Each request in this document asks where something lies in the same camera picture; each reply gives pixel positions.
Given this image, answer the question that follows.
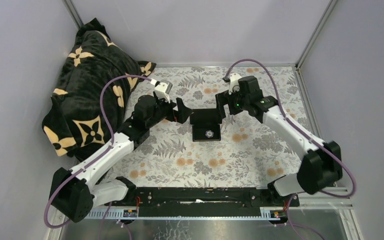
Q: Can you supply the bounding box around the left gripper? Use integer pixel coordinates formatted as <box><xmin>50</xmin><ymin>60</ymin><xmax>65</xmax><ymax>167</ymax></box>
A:
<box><xmin>146</xmin><ymin>94</ymin><xmax>193</xmax><ymax>130</ymax></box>

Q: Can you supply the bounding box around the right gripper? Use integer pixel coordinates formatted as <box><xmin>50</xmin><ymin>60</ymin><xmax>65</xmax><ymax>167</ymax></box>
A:
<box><xmin>215</xmin><ymin>87</ymin><xmax>250</xmax><ymax>119</ymax></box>

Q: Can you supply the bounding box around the black paper box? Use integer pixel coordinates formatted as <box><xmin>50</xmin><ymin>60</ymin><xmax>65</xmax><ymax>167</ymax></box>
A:
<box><xmin>189</xmin><ymin>108</ymin><xmax>222</xmax><ymax>142</ymax></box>

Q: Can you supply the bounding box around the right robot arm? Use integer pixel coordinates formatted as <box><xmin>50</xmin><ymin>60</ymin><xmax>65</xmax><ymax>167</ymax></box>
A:
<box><xmin>216</xmin><ymin>73</ymin><xmax>343</xmax><ymax>206</ymax></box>

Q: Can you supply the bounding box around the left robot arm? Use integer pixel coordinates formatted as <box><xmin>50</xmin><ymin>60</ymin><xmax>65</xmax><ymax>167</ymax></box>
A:
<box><xmin>46</xmin><ymin>95</ymin><xmax>193</xmax><ymax>223</ymax></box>

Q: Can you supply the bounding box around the floral tablecloth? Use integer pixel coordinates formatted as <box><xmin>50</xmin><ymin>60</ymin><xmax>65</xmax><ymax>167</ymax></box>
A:
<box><xmin>103</xmin><ymin>66</ymin><xmax>310</xmax><ymax>188</ymax></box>

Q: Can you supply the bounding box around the black floral blanket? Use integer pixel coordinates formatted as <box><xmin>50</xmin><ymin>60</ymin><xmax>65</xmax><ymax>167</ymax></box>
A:
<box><xmin>41</xmin><ymin>18</ymin><xmax>156</xmax><ymax>161</ymax></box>

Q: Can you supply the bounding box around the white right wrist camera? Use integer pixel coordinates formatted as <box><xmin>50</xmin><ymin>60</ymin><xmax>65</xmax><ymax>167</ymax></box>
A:
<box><xmin>228</xmin><ymin>73</ymin><xmax>242</xmax><ymax>88</ymax></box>

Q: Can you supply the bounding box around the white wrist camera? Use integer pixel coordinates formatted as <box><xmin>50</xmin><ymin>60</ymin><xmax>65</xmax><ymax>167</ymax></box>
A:
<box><xmin>150</xmin><ymin>78</ymin><xmax>173</xmax><ymax>95</ymax></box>
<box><xmin>228</xmin><ymin>73</ymin><xmax>242</xmax><ymax>88</ymax></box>

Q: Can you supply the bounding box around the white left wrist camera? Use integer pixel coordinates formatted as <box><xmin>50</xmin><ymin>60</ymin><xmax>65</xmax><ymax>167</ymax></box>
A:
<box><xmin>150</xmin><ymin>78</ymin><xmax>173</xmax><ymax>95</ymax></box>

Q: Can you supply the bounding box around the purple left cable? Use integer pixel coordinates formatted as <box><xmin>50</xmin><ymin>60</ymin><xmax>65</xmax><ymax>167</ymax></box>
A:
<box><xmin>43</xmin><ymin>74</ymin><xmax>163</xmax><ymax>230</ymax></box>

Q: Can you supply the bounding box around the purple cable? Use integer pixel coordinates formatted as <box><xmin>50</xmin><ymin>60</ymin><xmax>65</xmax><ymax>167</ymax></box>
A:
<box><xmin>223</xmin><ymin>59</ymin><xmax>357</xmax><ymax>240</ymax></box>
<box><xmin>43</xmin><ymin>74</ymin><xmax>163</xmax><ymax>230</ymax></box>

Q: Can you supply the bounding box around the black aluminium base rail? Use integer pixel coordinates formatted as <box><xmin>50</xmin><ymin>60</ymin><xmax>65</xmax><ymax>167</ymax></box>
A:
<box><xmin>58</xmin><ymin>186</ymin><xmax>353</xmax><ymax>220</ymax></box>

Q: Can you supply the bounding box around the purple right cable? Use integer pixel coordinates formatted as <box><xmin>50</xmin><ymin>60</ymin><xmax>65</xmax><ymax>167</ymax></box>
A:
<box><xmin>223</xmin><ymin>59</ymin><xmax>357</xmax><ymax>240</ymax></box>

